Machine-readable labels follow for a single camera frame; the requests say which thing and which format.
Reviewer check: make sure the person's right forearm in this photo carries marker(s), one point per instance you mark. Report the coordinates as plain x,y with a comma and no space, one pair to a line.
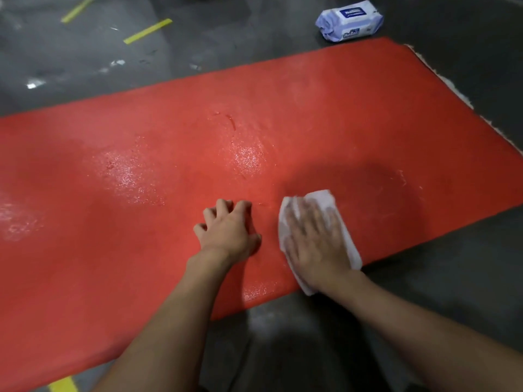
429,338

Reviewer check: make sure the person's left forearm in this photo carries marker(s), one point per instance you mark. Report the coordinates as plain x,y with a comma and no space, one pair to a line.
163,330

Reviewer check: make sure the person's left hand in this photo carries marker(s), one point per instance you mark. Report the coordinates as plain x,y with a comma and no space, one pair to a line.
229,234

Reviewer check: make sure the pale blue wipes pack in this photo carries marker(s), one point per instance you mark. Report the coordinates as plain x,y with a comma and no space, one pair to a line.
347,22

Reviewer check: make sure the white wet wipe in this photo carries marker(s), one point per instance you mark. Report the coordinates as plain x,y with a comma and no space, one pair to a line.
325,197

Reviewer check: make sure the yellow tape strip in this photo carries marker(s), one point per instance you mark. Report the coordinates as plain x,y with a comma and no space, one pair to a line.
63,384
148,31
77,9

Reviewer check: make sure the person's right hand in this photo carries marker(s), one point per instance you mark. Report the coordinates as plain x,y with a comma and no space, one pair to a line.
318,249

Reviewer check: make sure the red mat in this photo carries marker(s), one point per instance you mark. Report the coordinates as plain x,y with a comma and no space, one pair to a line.
163,159

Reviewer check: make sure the white fluffy padding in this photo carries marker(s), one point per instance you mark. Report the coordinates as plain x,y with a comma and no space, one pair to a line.
461,95

